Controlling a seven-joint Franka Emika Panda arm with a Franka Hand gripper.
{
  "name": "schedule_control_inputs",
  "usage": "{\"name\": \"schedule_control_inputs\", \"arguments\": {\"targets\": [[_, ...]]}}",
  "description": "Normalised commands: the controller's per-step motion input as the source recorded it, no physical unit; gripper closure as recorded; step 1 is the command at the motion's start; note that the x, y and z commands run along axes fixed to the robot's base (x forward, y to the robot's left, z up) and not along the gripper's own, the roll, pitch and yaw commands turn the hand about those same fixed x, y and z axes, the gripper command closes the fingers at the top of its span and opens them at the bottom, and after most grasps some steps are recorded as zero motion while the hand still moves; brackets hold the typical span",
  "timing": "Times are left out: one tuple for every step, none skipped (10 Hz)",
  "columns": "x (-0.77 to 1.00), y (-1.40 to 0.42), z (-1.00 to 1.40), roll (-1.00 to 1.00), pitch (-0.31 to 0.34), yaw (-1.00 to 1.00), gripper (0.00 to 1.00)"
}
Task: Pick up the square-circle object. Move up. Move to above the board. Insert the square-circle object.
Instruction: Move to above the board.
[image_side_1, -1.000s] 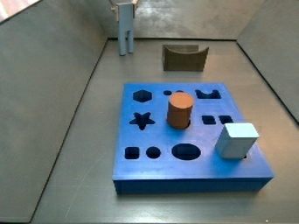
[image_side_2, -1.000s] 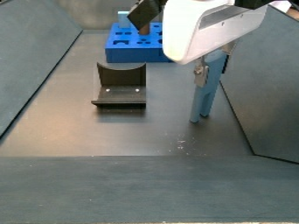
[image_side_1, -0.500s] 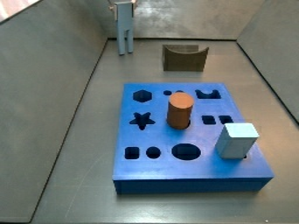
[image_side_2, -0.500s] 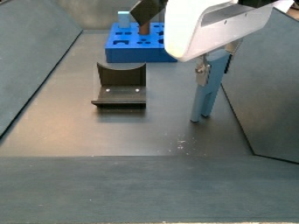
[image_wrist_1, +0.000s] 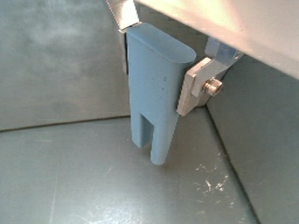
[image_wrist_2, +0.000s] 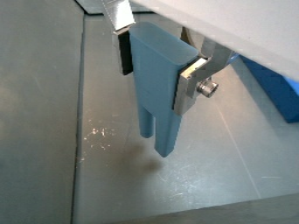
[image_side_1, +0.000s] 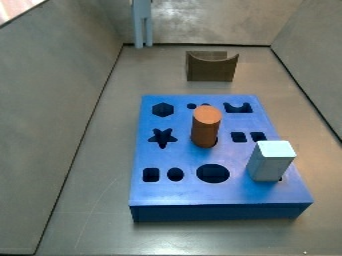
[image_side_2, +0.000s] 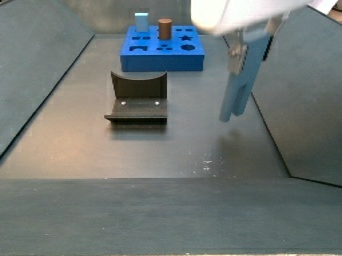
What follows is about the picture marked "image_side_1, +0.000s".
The light blue rectangular block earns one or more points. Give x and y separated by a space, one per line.
270 160

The light blue two-pronged peg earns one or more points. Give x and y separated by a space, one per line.
142 17

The blue shape-sorting board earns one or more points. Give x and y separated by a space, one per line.
183 182

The orange cylinder peg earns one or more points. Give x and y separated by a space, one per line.
206 121

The dark olive curved block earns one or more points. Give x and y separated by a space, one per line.
210 66

